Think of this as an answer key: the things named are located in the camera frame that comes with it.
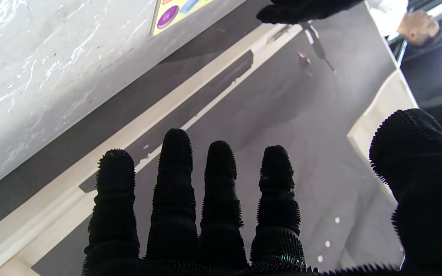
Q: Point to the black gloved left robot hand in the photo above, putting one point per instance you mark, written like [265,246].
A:
[301,9]

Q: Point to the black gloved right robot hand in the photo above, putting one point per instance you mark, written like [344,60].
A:
[221,214]

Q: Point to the yellow wooden shape puzzle board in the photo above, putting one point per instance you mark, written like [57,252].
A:
[182,11]

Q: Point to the dark wine bottle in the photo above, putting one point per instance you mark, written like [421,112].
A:
[319,48]

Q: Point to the red wine glass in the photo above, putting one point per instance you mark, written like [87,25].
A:
[303,60]

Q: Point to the person in white sleeve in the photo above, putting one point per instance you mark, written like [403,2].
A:
[416,27]

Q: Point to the light wooden side panel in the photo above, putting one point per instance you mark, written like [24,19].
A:
[382,115]

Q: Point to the light wooden shelf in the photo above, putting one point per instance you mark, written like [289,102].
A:
[52,199]

